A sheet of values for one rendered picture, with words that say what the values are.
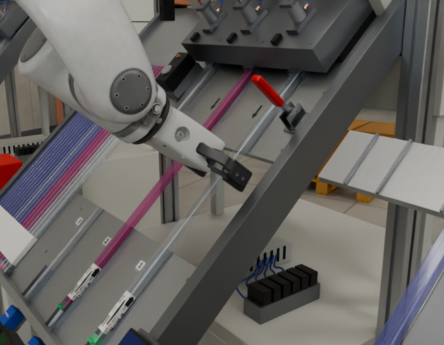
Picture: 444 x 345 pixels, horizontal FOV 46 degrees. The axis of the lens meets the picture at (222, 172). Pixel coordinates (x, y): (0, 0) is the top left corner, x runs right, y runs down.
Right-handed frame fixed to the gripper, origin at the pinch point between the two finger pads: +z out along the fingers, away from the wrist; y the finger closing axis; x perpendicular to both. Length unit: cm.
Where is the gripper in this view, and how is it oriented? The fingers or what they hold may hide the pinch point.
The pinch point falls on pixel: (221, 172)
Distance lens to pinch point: 75.8
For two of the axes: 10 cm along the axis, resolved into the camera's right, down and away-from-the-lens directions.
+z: 6.3, 4.6, 6.3
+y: -6.1, -2.1, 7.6
